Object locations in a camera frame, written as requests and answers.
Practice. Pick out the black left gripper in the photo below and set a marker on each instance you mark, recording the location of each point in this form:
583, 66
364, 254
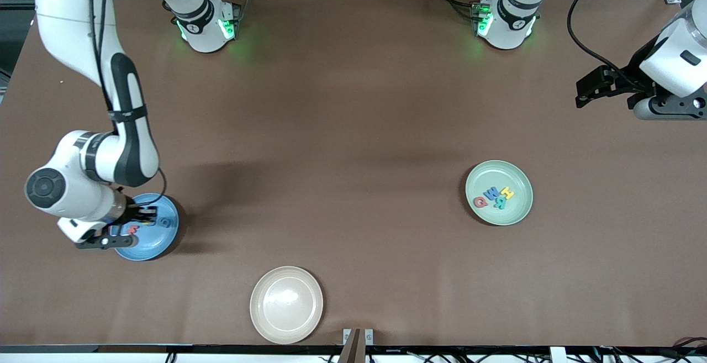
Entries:
627, 77

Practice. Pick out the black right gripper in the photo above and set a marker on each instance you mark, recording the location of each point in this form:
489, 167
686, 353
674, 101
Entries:
134, 210

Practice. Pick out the blue letter g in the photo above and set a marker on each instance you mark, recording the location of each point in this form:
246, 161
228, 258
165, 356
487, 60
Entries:
164, 222

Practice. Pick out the red lowercase letter m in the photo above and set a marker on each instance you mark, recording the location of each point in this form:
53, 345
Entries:
132, 229

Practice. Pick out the yellow letter H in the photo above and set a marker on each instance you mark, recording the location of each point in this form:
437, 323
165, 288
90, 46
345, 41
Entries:
507, 192

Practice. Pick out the blue capital letter M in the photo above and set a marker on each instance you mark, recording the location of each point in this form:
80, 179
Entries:
490, 193

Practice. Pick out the teal letter R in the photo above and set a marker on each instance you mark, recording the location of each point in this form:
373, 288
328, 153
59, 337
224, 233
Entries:
500, 203

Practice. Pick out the red letter Q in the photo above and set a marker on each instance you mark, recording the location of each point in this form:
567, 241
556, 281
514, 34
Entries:
476, 203

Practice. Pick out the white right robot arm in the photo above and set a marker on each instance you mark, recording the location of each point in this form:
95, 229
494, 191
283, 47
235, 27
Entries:
66, 20

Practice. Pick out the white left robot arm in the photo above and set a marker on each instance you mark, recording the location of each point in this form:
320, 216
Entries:
511, 26

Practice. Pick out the blue plate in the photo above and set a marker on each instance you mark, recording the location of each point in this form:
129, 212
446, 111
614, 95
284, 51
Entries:
157, 241

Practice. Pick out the beige plate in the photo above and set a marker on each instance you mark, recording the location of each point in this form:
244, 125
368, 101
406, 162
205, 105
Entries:
286, 305

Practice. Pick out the green plate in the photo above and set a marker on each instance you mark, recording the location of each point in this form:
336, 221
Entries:
500, 216

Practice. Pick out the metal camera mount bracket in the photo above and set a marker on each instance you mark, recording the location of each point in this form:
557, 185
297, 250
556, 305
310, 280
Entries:
358, 346

